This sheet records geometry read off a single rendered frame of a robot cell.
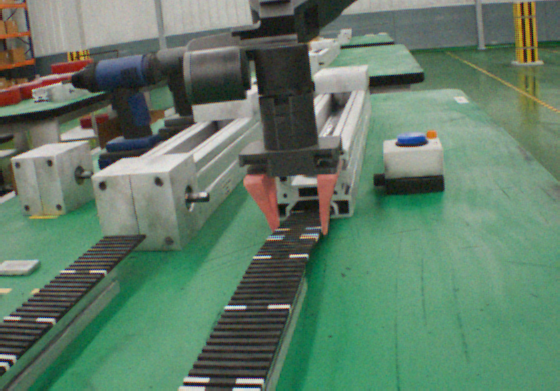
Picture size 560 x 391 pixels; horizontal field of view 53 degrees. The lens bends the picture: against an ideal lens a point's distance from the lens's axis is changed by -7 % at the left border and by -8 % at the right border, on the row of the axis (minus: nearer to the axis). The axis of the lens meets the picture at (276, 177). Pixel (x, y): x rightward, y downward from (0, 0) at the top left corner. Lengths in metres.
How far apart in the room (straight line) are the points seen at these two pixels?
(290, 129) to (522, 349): 0.31
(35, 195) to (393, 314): 0.64
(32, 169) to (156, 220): 0.32
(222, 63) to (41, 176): 0.44
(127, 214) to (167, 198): 0.06
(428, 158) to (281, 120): 0.27
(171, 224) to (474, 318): 0.36
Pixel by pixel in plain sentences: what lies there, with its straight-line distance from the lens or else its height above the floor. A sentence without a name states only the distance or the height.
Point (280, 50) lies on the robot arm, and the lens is 0.59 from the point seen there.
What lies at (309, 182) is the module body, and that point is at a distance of 0.74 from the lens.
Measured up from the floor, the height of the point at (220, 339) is 0.81.
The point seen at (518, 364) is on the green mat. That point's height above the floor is 0.78.
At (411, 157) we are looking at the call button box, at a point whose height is 0.83.
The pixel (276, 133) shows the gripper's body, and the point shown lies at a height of 0.91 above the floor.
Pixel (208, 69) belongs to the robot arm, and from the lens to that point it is 0.60.
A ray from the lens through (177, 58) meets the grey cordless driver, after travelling 1.31.
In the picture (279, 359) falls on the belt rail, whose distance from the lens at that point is 0.44.
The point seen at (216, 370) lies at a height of 0.81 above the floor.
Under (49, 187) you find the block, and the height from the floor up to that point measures 0.82.
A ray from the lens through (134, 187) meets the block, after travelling 0.70.
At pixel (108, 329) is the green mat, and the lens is 0.55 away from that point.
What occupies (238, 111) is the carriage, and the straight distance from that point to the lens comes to 1.06.
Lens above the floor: 1.02
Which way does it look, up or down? 14 degrees down
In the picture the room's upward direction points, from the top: 7 degrees counter-clockwise
